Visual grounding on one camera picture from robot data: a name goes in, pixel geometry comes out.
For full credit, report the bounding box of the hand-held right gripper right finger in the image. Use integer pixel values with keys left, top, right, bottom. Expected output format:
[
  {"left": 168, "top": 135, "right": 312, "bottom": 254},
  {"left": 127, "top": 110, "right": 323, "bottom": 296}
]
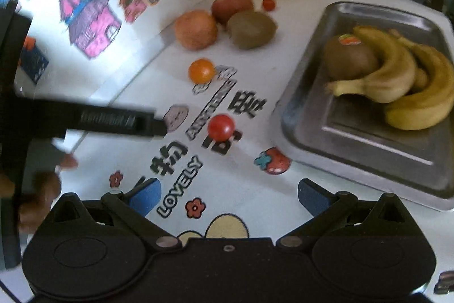
[{"left": 277, "top": 179, "right": 417, "bottom": 250}]

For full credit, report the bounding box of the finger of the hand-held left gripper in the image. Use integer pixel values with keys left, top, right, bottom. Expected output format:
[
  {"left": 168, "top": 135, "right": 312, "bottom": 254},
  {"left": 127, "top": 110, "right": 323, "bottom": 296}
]
[{"left": 136, "top": 110, "right": 168, "bottom": 137}]

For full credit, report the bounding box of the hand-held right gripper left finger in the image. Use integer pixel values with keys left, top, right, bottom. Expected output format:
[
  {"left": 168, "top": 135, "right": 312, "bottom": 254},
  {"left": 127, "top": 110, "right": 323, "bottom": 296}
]
[{"left": 43, "top": 179, "right": 183, "bottom": 252}]

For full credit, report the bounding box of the metal tray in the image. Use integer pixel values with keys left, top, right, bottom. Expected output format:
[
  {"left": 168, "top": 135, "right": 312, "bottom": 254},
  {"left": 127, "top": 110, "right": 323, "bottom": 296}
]
[{"left": 270, "top": 1, "right": 454, "bottom": 211}]

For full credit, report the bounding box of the large red cherry tomato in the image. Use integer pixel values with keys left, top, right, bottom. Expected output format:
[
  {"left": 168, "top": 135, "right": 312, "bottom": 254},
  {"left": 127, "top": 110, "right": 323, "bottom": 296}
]
[{"left": 207, "top": 114, "right": 235, "bottom": 140}]

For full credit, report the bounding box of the orange cherry tomato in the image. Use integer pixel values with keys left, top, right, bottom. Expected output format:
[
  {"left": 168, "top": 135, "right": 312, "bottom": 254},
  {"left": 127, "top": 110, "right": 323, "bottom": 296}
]
[{"left": 188, "top": 58, "right": 216, "bottom": 83}]

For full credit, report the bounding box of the orange-red apple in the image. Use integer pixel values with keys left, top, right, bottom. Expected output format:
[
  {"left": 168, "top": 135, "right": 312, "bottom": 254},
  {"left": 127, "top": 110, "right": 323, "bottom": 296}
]
[{"left": 174, "top": 10, "right": 218, "bottom": 51}]

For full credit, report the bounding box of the plain brown kiwi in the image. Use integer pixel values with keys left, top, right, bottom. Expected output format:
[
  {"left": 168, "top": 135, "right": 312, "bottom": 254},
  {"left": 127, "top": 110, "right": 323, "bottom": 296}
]
[{"left": 227, "top": 10, "right": 277, "bottom": 50}]

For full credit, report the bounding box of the kiwi with sticker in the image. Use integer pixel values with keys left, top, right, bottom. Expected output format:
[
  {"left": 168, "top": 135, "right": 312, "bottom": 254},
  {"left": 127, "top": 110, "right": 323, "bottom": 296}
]
[{"left": 323, "top": 34, "right": 380, "bottom": 81}]

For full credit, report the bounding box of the dark red apple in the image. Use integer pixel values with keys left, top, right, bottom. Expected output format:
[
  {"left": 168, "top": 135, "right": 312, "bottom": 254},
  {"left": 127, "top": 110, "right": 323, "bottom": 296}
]
[{"left": 211, "top": 0, "right": 255, "bottom": 25}]

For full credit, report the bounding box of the person's left hand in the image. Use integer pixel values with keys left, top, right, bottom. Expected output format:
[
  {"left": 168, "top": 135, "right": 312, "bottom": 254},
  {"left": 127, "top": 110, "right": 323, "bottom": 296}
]
[{"left": 18, "top": 154, "right": 79, "bottom": 233}]

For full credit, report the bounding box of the white printed table cover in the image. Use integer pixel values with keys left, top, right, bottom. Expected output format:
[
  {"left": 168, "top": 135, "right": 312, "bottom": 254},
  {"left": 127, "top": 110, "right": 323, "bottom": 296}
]
[{"left": 0, "top": 0, "right": 454, "bottom": 303}]

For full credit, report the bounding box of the colourful houses drawing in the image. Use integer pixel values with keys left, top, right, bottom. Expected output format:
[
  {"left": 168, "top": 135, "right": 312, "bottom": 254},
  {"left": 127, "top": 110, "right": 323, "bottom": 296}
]
[{"left": 0, "top": 0, "right": 213, "bottom": 154}]

